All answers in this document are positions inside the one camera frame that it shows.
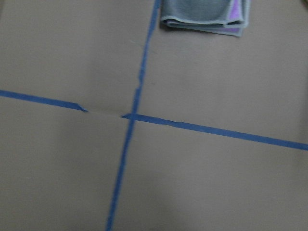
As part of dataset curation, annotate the grey folded cloth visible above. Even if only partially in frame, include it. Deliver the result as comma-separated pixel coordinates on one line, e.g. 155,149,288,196
161,0,251,37

